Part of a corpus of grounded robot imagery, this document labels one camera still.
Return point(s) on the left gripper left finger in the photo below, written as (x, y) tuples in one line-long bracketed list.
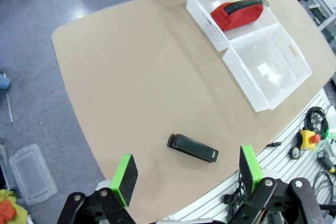
[(126, 182)]

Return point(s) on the black stapler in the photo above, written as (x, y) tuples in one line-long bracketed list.
[(194, 148)]

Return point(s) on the yellow emergency stop button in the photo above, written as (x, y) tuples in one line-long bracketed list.
[(305, 140)]

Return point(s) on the red orange cloth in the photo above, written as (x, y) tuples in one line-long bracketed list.
[(6, 209)]

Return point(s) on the green yellow hand tool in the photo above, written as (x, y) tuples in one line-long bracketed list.
[(325, 161)]

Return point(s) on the white slotted base plate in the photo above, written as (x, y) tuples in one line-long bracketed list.
[(278, 161)]

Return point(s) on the clear plastic storage box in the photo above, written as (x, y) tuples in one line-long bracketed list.
[(31, 174)]

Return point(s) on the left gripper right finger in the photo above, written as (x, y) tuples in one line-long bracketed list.
[(249, 169)]

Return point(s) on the yellow green cloth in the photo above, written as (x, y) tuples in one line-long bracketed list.
[(19, 213)]

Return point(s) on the small round black wheel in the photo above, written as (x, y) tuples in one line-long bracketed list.
[(295, 153)]

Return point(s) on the thin metal rod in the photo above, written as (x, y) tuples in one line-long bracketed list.
[(9, 108)]

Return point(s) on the blue shoe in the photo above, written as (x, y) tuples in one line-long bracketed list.
[(4, 82)]

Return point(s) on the red zipper pouch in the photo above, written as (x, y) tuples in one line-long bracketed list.
[(236, 18)]

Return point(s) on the white perforated plastic basket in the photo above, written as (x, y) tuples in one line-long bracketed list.
[(204, 24), (262, 103)]

